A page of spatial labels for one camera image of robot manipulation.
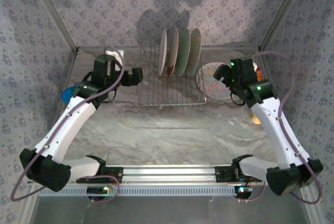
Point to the aluminium mounting rail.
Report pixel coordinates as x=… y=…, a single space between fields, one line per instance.
x=169 y=174

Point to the controller board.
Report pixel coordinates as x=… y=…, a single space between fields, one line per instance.
x=96 y=190
x=242 y=190

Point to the green striped plate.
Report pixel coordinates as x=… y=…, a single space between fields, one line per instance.
x=184 y=51

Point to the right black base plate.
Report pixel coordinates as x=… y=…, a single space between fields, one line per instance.
x=221 y=174

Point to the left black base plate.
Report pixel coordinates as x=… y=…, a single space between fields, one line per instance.
x=117 y=174

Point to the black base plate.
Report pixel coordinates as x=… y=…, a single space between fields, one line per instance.
x=117 y=174
x=221 y=174

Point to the pink red blue plate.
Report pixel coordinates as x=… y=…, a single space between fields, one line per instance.
x=172 y=51

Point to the grey metal panel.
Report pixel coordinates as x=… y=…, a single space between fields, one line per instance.
x=169 y=211

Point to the speckled multicolour plate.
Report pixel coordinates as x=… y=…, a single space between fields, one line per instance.
x=195 y=51
x=208 y=83

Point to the blue plaid plate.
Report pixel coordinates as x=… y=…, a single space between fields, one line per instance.
x=163 y=51

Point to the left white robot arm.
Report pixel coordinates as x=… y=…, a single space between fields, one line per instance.
x=70 y=122

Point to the aluminium frame post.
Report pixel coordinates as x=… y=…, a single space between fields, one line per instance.
x=283 y=12
x=53 y=12

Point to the left controller board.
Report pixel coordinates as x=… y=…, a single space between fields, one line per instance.
x=96 y=190

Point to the orange snack bag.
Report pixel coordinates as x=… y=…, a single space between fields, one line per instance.
x=259 y=73

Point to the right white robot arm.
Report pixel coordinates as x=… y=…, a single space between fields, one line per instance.
x=276 y=130

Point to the right controller board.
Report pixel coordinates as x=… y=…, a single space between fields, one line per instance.
x=242 y=190

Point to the yellow tin can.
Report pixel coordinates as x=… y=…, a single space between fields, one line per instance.
x=254 y=119

